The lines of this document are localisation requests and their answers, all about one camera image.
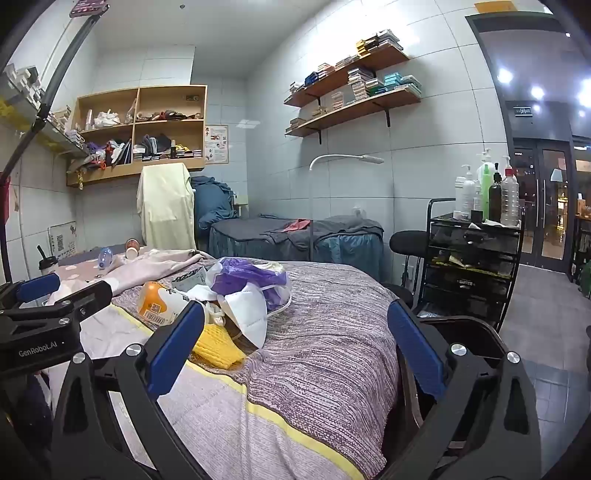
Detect black curved phone stand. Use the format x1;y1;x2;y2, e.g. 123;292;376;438
0;0;112;185

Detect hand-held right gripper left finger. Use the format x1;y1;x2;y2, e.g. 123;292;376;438
50;300;213;480

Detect cream cloth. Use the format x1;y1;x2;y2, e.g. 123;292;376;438
137;162;197;251

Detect black trolley cart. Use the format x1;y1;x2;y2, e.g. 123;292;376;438
418;198;527;330

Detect pile of dark clothes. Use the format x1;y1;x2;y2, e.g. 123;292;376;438
134;134;172;160

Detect grey printed packet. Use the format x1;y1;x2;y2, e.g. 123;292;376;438
173;265;208;292

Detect black pump bottle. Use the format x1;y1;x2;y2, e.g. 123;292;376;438
488;162;503;223

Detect stacks of colourful boxes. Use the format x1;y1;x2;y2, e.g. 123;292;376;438
288;28;404;95

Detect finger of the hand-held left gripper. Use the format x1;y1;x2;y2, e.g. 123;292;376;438
0;279;114;325
0;272;62;310

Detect wall poster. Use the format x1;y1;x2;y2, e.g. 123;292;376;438
204;124;229;165

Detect white pump bottle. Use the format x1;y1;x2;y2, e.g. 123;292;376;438
454;165;476;221

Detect black stool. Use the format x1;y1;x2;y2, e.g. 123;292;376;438
389;230;432;287

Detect glass double door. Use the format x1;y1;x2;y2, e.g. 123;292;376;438
510;138;573;273

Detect white face mask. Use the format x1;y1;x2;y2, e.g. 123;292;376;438
217;282;293;349

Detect wooden wall cabinet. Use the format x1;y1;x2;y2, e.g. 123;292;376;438
66;84;208;188

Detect pink dotted blanket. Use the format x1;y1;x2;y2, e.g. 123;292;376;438
44;247;215;370

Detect wall shelf with white boxes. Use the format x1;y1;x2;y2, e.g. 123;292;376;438
0;65;90;160

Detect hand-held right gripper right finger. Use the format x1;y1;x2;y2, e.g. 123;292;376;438
387;299;542;480

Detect grey blanket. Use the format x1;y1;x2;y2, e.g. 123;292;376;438
261;215;384;245

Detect blue bedding pile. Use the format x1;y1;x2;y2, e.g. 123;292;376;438
191;175;241;230

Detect phone in pink case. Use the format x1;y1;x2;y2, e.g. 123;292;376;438
69;0;110;18

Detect white floor lamp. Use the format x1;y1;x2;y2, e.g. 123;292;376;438
308;154;385;261

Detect purple plastic bag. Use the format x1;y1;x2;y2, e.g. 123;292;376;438
217;257;291;311

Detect green pump bottle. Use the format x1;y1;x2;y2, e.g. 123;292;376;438
480;159;494;217

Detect drink cup with straw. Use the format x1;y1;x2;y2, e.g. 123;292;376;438
37;244;59;278

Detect orange snack packet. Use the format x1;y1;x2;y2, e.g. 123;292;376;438
137;281;204;330

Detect massage bed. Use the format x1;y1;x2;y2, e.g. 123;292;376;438
209;213;385;282

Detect wooden wall shelf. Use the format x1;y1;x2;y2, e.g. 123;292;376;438
285;88;422;145
283;44;411;108

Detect clear bottle with red cap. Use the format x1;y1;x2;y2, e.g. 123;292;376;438
501;156;520;227

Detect white cloth bundle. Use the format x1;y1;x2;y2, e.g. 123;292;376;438
92;110;122;130

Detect wall shelves with boxes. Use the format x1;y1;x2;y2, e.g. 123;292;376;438
288;67;423;132

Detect yellow knitted cloth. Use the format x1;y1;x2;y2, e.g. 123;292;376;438
191;323;247;370

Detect white wall notice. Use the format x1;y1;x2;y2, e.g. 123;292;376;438
47;220;78;259

